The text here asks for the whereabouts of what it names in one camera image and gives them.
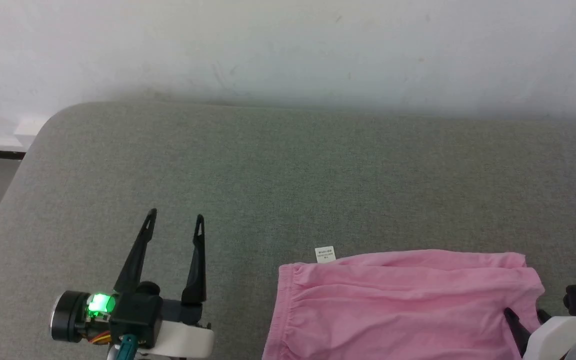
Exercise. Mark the pink garment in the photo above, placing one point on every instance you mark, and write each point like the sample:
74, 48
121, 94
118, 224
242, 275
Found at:
398, 305

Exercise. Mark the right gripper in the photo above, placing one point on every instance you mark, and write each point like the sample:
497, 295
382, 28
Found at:
563, 335

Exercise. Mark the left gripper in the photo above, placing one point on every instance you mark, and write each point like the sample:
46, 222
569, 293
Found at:
135, 315

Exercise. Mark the grey-green fabric sofa cushion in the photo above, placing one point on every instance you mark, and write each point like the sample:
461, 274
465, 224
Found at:
268, 175

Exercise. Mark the white baseboard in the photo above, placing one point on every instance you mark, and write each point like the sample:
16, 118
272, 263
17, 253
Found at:
3, 135

